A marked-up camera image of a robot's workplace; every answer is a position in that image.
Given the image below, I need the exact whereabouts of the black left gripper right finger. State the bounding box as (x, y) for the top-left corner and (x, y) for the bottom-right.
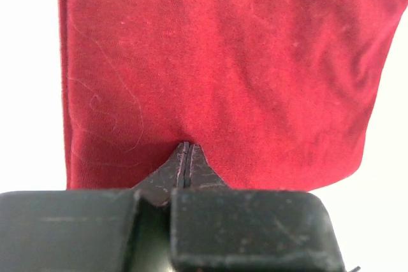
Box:
(170, 143), (345, 271)

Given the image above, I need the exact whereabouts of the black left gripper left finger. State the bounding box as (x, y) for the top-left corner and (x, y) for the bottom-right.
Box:
(1, 143), (187, 271)

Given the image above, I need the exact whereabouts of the dark red t-shirt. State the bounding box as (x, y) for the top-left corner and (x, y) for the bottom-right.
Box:
(59, 0), (407, 190)

